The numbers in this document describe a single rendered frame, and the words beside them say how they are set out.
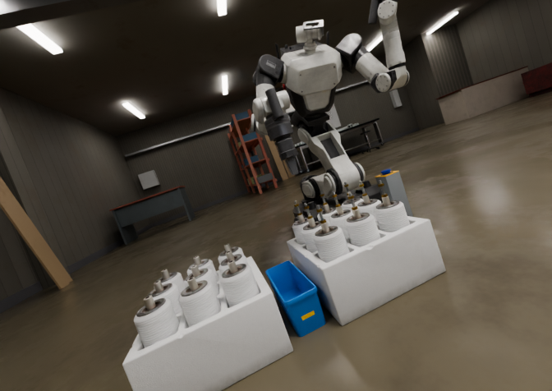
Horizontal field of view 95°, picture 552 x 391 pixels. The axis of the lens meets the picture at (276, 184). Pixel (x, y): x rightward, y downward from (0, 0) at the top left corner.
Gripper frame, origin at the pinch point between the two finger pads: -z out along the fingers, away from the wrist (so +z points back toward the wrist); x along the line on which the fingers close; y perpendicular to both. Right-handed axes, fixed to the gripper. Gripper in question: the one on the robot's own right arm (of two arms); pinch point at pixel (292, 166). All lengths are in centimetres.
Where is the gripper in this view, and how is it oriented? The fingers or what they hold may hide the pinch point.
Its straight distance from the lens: 90.8
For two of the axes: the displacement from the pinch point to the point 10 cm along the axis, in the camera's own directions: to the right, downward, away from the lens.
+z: -3.3, -9.4, -0.6
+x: 0.5, 0.5, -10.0
